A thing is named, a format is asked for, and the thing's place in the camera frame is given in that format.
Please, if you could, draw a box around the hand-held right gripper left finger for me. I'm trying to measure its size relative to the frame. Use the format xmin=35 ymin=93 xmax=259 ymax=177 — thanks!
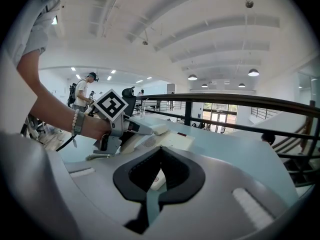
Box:
xmin=63 ymin=145 xmax=163 ymax=240

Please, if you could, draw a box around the white cable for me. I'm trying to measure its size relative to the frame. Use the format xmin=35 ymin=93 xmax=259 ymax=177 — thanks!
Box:
xmin=85 ymin=152 xmax=120 ymax=162

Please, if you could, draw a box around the person's left forearm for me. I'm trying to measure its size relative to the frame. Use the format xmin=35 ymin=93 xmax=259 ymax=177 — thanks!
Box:
xmin=29 ymin=82 xmax=77 ymax=135

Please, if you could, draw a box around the small white red-ringed device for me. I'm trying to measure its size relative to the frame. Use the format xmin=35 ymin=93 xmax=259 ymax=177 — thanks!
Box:
xmin=149 ymin=169 xmax=168 ymax=191

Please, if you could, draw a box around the white bead bracelet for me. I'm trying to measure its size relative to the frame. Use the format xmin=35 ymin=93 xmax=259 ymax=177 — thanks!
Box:
xmin=71 ymin=108 xmax=80 ymax=138

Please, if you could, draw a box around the black metal railing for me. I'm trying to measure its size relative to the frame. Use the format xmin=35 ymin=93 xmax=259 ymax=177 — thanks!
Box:
xmin=136 ymin=93 xmax=320 ymax=188

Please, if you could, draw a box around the large glass window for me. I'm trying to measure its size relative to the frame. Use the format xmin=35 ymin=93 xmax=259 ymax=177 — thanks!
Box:
xmin=202 ymin=102 xmax=238 ymax=134

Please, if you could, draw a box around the person's light blue shirt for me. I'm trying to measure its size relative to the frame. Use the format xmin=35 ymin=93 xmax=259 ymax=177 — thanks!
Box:
xmin=4 ymin=0 xmax=64 ymax=69

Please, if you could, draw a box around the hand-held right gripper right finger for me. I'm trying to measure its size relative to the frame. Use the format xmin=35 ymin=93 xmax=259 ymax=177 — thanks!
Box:
xmin=143 ymin=145 xmax=290 ymax=240

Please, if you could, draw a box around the grey wrist band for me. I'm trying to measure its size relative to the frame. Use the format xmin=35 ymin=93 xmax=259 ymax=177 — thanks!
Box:
xmin=74 ymin=111 xmax=86 ymax=136

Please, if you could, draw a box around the black cable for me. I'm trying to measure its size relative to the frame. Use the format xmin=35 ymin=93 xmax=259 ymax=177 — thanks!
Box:
xmin=55 ymin=134 xmax=76 ymax=152

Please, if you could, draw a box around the person's left hand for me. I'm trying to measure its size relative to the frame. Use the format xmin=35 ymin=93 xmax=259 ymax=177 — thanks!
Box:
xmin=81 ymin=118 xmax=113 ymax=140

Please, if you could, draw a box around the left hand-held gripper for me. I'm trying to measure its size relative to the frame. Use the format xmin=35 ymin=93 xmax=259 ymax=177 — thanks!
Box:
xmin=92 ymin=88 xmax=154 ymax=156

